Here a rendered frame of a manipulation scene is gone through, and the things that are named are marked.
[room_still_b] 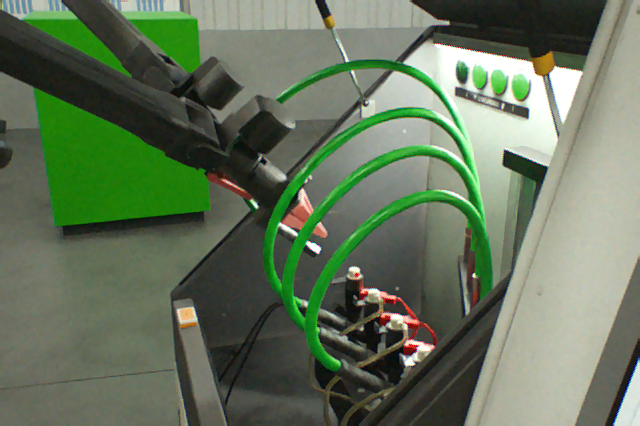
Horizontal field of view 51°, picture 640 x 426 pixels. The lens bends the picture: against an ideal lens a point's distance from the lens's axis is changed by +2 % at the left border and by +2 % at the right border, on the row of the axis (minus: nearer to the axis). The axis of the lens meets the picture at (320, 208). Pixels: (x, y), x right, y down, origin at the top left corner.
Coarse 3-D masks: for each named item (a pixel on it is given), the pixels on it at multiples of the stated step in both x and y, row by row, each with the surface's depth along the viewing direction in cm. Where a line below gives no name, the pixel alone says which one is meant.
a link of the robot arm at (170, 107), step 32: (0, 32) 70; (32, 32) 73; (0, 64) 73; (32, 64) 74; (64, 64) 75; (96, 64) 79; (64, 96) 78; (96, 96) 79; (128, 96) 80; (160, 96) 85; (128, 128) 83; (160, 128) 84; (192, 128) 85
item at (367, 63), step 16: (352, 64) 98; (368, 64) 97; (384, 64) 97; (400, 64) 97; (304, 80) 99; (320, 80) 99; (432, 80) 97; (288, 96) 100; (448, 96) 98; (464, 128) 99; (256, 208) 107
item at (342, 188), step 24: (360, 168) 78; (456, 168) 81; (336, 192) 77; (312, 216) 77; (480, 216) 84; (288, 264) 78; (288, 288) 79; (288, 312) 81; (336, 336) 84; (360, 360) 86
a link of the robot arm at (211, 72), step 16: (208, 64) 106; (224, 64) 106; (144, 80) 107; (160, 80) 106; (192, 80) 106; (208, 80) 105; (224, 80) 104; (240, 80) 107; (176, 96) 108; (208, 96) 105; (224, 96) 105
